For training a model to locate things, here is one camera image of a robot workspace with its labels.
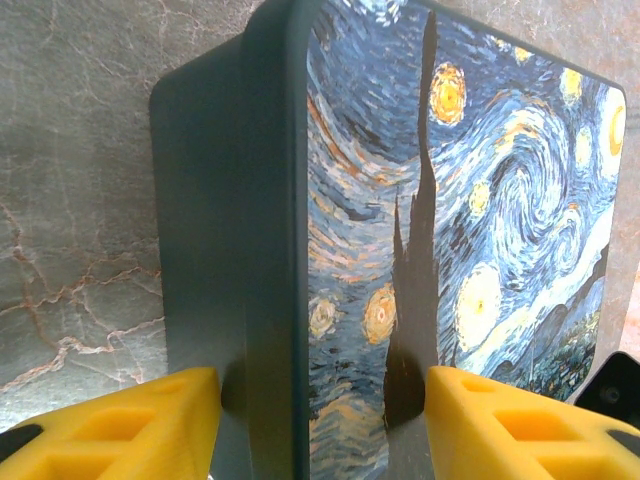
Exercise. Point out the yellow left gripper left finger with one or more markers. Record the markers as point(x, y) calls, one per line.
point(100, 430)

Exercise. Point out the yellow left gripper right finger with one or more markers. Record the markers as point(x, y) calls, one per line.
point(525, 435)

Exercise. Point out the teal starry night tin box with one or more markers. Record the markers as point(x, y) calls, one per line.
point(450, 200)

